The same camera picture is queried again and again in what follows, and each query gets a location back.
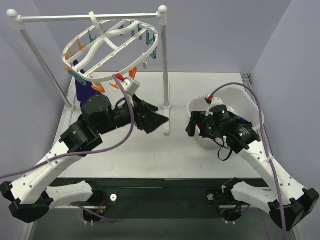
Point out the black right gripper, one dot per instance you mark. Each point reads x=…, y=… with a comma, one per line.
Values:
x=194, y=124

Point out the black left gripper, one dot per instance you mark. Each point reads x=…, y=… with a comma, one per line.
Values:
x=141, y=116

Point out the black blue patterned sock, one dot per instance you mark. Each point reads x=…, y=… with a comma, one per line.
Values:
x=242, y=120

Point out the orange clothespin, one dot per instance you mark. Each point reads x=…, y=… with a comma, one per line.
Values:
x=98, y=88
x=133, y=72

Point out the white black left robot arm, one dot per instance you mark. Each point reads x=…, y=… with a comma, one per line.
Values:
x=32, y=195

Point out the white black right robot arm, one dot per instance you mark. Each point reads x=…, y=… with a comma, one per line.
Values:
x=288, y=202

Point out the white round sock hanger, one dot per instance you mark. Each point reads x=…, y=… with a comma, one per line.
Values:
x=107, y=37

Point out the white clothespin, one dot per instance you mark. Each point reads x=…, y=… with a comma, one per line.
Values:
x=144, y=64

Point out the white plastic basket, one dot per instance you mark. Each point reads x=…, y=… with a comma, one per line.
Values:
x=237, y=101

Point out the purple sock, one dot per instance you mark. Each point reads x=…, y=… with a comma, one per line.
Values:
x=84, y=89

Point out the white drying rack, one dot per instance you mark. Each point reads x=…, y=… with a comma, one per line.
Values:
x=159, y=24

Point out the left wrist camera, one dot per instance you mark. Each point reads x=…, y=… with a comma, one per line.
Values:
x=129, y=84

